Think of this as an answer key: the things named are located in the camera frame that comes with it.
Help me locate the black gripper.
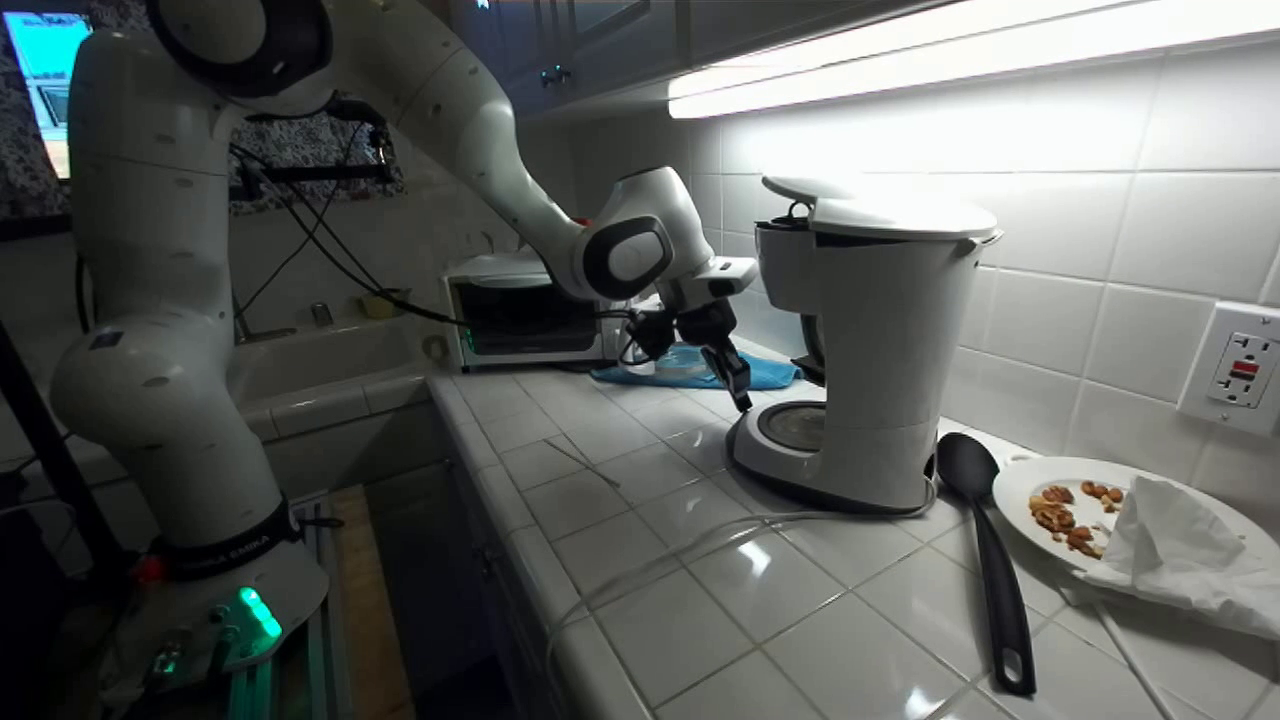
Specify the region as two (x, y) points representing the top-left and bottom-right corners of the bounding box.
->
(627, 302), (750, 413)

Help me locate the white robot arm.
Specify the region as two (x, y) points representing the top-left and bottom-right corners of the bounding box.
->
(47, 0), (750, 585)

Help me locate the white coffee machine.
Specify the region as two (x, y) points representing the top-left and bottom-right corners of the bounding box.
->
(728, 178), (999, 511)

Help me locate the blue cloth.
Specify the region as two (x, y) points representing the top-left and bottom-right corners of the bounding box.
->
(594, 345), (801, 394)

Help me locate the white toaster oven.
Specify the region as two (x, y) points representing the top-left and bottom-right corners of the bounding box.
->
(442, 252), (623, 374)

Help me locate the black plastic spoon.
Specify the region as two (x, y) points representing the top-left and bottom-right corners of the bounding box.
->
(937, 432), (1035, 697)

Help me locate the under-cabinet light bar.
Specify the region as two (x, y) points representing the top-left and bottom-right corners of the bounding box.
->
(668, 0), (1280, 122)

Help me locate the white plate with food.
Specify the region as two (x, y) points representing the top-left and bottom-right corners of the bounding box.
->
(989, 451), (1280, 592)

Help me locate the white crumpled napkin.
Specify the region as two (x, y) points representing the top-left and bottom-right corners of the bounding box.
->
(1092, 476), (1280, 640)

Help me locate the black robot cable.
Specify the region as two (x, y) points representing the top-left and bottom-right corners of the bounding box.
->
(227, 137), (462, 331)

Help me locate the white wall power outlet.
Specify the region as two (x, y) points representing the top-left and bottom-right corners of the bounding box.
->
(1174, 306), (1280, 436)

